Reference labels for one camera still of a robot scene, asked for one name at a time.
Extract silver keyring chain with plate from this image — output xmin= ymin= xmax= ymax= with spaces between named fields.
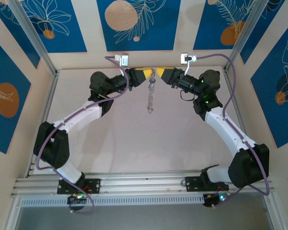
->
xmin=146 ymin=71 xmax=157 ymax=115

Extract black controller board with LED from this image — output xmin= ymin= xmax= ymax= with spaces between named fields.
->
xmin=203 ymin=192 xmax=228 ymax=208
xmin=67 ymin=194 xmax=87 ymax=205

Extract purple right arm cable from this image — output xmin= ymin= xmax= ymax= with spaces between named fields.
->
xmin=196 ymin=54 xmax=271 ymax=209

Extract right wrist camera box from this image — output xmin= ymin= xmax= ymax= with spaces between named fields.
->
xmin=180 ymin=53 xmax=198 ymax=75

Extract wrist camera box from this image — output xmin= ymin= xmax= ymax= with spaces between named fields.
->
xmin=180 ymin=53 xmax=198 ymax=75
xmin=114 ymin=53 xmax=130 ymax=67

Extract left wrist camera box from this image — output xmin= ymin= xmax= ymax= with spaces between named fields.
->
xmin=114 ymin=53 xmax=130 ymax=67

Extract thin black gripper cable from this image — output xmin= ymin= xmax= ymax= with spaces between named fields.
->
xmin=179 ymin=89 xmax=198 ymax=102

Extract aluminium frame post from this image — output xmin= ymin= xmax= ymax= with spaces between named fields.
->
xmin=224 ymin=0 xmax=272 ymax=73
xmin=8 ymin=0 xmax=59 ymax=75

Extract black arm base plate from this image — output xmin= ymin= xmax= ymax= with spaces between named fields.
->
xmin=185 ymin=176 xmax=207 ymax=192
xmin=57 ymin=178 xmax=102 ymax=195

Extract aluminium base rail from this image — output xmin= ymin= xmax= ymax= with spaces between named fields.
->
xmin=11 ymin=169 xmax=276 ymax=199

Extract grey slotted cable duct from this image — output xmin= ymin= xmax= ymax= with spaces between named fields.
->
xmin=21 ymin=194 xmax=205 ymax=207

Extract purple cable loop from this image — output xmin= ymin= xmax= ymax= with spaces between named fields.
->
xmin=68 ymin=189 xmax=96 ymax=216

